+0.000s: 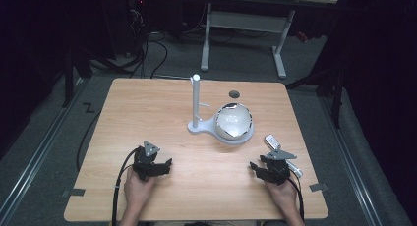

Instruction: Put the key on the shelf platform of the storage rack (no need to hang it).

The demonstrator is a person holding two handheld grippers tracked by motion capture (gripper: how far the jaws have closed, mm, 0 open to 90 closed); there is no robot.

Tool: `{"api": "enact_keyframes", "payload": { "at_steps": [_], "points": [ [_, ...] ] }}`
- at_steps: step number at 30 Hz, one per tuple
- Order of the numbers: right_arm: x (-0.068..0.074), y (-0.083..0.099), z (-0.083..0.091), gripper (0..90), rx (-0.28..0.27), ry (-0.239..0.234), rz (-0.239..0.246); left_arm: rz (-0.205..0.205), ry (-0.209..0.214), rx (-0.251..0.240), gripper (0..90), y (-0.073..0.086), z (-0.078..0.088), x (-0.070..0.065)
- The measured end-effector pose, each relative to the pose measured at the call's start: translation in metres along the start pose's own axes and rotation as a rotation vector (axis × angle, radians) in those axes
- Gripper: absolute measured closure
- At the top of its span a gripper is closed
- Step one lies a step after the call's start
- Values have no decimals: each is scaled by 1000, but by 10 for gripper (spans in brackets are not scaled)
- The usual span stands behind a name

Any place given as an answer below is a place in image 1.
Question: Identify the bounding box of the person's right hand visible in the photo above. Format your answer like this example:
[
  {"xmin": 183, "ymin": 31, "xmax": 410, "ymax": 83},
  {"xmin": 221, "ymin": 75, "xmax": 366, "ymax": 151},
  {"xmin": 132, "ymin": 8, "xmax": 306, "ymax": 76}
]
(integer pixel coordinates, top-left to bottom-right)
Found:
[{"xmin": 263, "ymin": 177, "xmax": 299, "ymax": 211}]

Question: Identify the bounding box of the small silver white remote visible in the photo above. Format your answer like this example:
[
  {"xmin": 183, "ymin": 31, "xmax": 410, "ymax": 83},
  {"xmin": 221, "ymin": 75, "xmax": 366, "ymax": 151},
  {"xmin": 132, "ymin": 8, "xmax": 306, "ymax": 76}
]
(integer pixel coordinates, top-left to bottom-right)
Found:
[{"xmin": 264, "ymin": 134, "xmax": 282, "ymax": 151}]

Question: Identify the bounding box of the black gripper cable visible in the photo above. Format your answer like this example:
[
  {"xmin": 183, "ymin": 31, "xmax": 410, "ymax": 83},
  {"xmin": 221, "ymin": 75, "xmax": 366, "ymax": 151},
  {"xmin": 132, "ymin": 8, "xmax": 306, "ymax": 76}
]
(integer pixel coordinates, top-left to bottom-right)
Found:
[
  {"xmin": 110, "ymin": 146, "xmax": 142, "ymax": 226},
  {"xmin": 285, "ymin": 175, "xmax": 306, "ymax": 222}
]

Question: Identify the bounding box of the bundle of black floor cables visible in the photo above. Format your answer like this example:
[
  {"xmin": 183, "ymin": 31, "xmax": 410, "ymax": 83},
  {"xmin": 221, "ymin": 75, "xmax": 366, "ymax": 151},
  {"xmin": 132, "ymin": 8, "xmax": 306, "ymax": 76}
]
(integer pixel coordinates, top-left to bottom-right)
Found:
[{"xmin": 88, "ymin": 3, "xmax": 169, "ymax": 81}]

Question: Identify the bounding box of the white stand with pole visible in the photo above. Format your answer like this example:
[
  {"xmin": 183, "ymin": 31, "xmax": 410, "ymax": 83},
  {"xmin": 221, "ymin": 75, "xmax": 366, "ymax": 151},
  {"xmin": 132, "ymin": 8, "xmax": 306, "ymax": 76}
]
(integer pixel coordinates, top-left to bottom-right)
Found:
[{"xmin": 187, "ymin": 74, "xmax": 256, "ymax": 146}]

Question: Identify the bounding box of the wooden desk with grey frame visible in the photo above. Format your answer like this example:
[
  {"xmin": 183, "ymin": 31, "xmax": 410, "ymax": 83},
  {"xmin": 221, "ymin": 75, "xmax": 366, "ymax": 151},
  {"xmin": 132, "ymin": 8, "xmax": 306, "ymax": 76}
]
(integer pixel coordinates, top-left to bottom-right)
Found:
[{"xmin": 200, "ymin": 0, "xmax": 339, "ymax": 81}]

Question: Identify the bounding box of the white bowl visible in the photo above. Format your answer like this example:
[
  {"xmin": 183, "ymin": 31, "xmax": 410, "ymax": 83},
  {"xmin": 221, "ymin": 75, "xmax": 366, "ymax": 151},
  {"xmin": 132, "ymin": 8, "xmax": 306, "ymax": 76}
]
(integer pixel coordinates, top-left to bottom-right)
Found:
[{"xmin": 214, "ymin": 102, "xmax": 254, "ymax": 141}]

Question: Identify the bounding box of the black metal stand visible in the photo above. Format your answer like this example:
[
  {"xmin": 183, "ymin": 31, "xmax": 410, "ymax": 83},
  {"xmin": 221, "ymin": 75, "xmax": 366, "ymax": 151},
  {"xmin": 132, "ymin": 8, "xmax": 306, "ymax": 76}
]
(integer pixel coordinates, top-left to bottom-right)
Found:
[
  {"xmin": 61, "ymin": 47, "xmax": 94, "ymax": 110},
  {"xmin": 284, "ymin": 67, "xmax": 346, "ymax": 130}
]

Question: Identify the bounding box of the grey tape piece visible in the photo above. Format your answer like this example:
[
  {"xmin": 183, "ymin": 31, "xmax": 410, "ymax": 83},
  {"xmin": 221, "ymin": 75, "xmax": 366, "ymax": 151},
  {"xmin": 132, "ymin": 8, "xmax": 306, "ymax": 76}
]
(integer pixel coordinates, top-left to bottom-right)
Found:
[
  {"xmin": 61, "ymin": 188, "xmax": 87, "ymax": 198},
  {"xmin": 308, "ymin": 182, "xmax": 329, "ymax": 193}
]

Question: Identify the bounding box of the person's left hand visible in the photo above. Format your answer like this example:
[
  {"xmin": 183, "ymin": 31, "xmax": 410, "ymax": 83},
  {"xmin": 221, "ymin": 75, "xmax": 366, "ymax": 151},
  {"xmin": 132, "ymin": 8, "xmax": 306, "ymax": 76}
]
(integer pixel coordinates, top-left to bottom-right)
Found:
[{"xmin": 123, "ymin": 167, "xmax": 158, "ymax": 208}]

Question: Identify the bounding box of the black floor cable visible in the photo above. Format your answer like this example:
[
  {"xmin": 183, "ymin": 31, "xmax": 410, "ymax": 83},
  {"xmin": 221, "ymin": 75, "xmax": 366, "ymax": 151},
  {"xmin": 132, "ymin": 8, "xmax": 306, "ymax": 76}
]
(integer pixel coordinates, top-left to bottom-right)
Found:
[{"xmin": 75, "ymin": 110, "xmax": 103, "ymax": 172}]

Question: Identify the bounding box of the metal floor rail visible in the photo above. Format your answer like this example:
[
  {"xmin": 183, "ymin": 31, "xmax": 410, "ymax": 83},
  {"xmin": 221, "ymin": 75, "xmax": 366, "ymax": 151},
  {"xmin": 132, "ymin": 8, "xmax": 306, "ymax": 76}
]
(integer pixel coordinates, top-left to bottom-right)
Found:
[
  {"xmin": 0, "ymin": 76, "xmax": 90, "ymax": 222},
  {"xmin": 318, "ymin": 95, "xmax": 384, "ymax": 226}
]

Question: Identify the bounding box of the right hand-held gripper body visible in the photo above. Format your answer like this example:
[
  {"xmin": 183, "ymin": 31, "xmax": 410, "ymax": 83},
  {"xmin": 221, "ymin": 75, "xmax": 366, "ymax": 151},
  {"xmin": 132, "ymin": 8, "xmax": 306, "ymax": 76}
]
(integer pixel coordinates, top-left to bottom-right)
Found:
[{"xmin": 259, "ymin": 148, "xmax": 298, "ymax": 187}]

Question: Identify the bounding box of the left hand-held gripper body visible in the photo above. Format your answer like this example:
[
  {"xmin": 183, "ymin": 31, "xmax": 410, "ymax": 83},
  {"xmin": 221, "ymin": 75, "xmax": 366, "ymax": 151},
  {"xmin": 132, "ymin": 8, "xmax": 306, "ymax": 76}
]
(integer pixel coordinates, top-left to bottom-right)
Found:
[{"xmin": 132, "ymin": 141, "xmax": 161, "ymax": 183}]

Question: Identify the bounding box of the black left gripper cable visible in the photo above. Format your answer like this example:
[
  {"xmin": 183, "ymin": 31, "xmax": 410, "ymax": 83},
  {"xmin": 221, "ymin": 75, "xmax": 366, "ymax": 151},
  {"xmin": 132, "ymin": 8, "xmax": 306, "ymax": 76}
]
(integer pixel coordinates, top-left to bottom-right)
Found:
[{"xmin": 110, "ymin": 146, "xmax": 142, "ymax": 226}]

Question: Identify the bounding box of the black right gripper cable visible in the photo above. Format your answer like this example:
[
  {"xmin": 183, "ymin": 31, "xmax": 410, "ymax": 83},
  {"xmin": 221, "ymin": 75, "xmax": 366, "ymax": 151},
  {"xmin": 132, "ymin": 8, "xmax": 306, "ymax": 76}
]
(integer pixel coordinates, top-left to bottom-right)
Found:
[{"xmin": 285, "ymin": 175, "xmax": 306, "ymax": 222}]

